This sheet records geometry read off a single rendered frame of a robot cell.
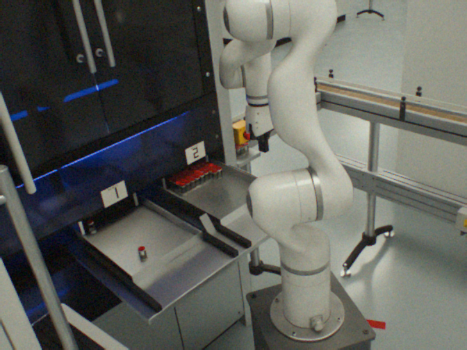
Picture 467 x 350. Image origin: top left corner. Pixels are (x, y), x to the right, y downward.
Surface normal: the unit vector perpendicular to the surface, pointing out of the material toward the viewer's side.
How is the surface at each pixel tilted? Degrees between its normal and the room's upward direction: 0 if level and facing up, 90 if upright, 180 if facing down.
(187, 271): 0
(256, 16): 82
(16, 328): 90
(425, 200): 90
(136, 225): 0
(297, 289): 90
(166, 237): 0
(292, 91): 70
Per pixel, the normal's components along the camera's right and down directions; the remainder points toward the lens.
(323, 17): 0.16, 0.18
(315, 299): 0.24, 0.47
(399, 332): -0.10, -0.86
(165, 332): 0.70, 0.30
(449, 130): -0.71, 0.41
